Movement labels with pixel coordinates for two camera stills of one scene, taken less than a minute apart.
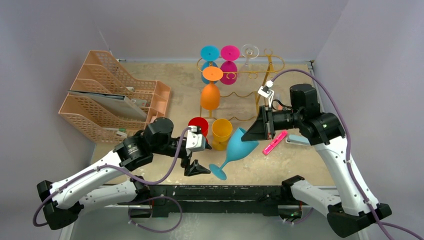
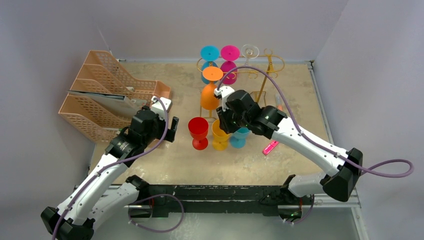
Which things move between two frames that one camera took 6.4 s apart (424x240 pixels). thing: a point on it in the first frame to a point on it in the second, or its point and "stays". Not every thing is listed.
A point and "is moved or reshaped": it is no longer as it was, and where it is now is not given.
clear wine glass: x=249 y=51 stays
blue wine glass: x=209 y=53 stays
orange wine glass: x=210 y=95 stays
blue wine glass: x=237 y=148 is moved or reshaped
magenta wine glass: x=229 y=53 stays
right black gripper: x=265 y=122 to x=224 y=119
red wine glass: x=200 y=121 stays
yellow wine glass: x=222 y=129 stays
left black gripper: x=195 y=168 to x=169 y=135
